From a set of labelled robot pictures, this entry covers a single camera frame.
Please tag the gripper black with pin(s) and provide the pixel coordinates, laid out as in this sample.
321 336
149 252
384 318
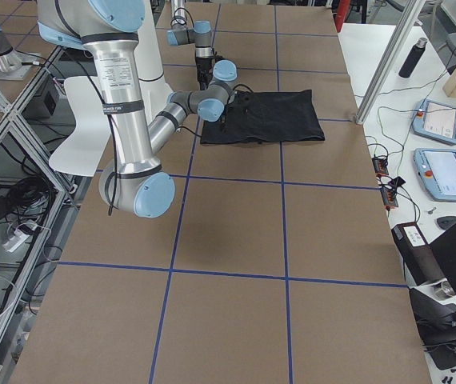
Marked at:
226 110
202 68

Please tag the orange terminal strip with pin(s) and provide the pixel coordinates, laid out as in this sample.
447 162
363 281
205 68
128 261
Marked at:
386 183

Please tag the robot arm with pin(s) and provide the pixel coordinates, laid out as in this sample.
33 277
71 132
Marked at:
121 37
184 31

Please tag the black graphic t-shirt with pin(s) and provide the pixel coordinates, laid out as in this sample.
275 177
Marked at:
273 117

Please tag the black computer mouse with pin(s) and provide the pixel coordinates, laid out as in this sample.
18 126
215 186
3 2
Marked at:
446 222

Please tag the upper teach pendant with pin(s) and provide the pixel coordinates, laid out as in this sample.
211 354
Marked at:
436 121

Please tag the black water bottle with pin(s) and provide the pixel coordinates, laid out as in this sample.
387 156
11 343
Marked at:
413 57

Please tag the teach pendant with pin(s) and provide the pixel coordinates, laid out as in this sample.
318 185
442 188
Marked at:
436 121
437 171

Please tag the lower teach pendant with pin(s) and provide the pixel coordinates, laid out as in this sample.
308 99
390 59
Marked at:
437 171

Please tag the white plastic chair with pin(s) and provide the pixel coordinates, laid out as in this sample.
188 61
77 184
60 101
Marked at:
81 152

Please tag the black box device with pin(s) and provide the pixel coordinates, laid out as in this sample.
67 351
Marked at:
416 252

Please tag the aluminium frame post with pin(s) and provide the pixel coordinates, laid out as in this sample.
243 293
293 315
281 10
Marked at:
393 48

